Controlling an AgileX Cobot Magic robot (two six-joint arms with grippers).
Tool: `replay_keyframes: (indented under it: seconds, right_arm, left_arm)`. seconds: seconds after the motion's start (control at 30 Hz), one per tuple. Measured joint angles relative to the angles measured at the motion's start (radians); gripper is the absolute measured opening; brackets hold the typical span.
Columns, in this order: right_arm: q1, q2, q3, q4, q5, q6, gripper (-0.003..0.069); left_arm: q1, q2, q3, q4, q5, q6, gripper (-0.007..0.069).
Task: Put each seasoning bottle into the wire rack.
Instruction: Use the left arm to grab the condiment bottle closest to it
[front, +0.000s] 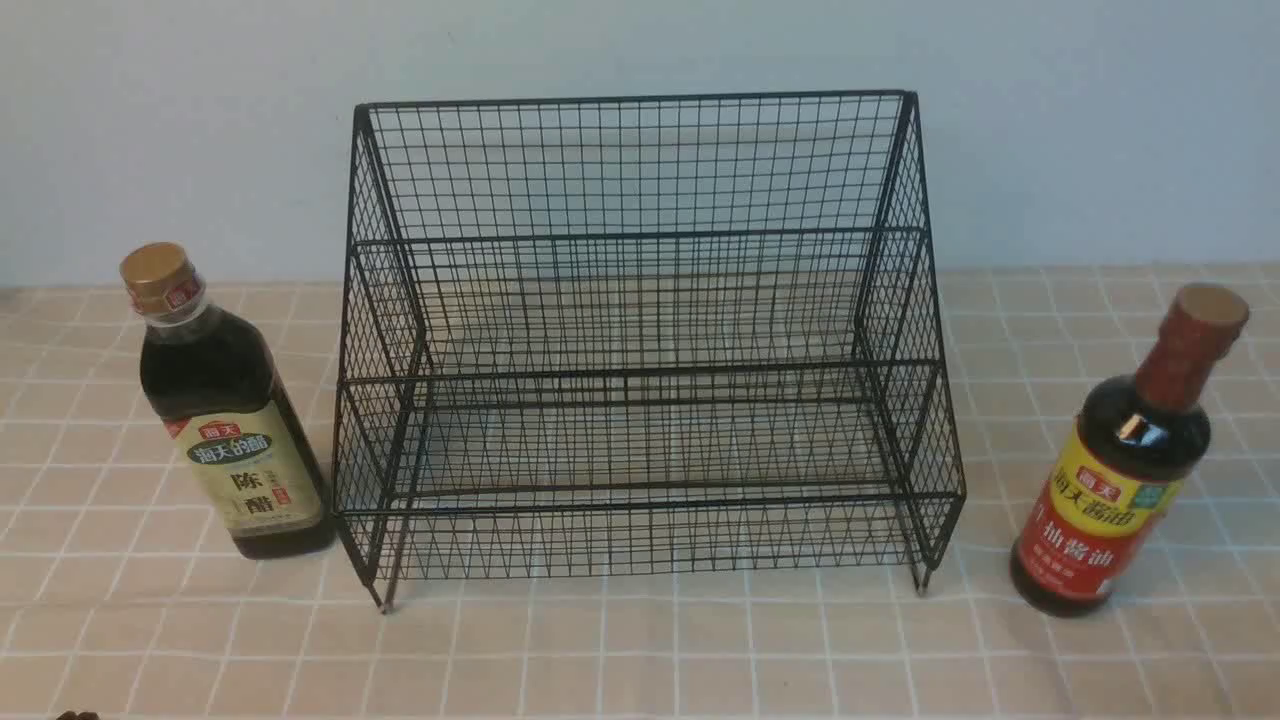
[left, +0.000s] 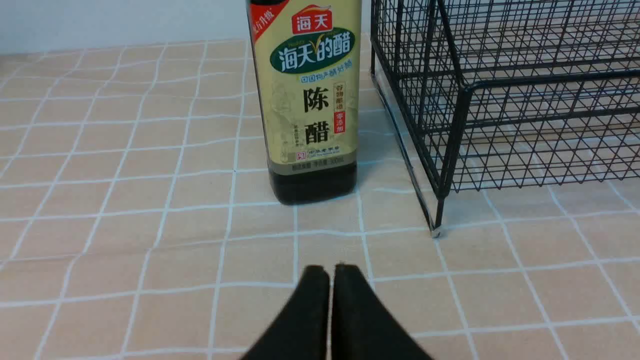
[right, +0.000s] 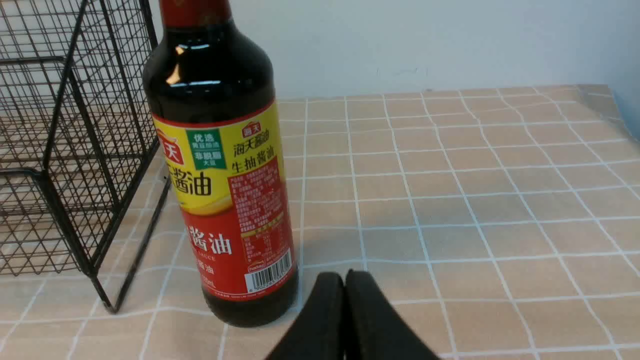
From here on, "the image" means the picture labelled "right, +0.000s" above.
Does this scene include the black wire mesh shelf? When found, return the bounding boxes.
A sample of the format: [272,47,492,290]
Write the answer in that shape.
[0,0,170,314]

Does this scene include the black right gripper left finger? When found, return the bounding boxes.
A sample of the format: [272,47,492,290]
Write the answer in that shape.
[266,272,346,360]

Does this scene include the beige checked tablecloth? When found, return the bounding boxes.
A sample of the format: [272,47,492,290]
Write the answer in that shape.
[1,84,639,360]

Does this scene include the soy sauce bottle red cap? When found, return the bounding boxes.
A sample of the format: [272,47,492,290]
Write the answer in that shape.
[142,0,298,328]

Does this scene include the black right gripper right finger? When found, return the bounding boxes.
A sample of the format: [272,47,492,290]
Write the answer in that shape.
[344,269,439,360]

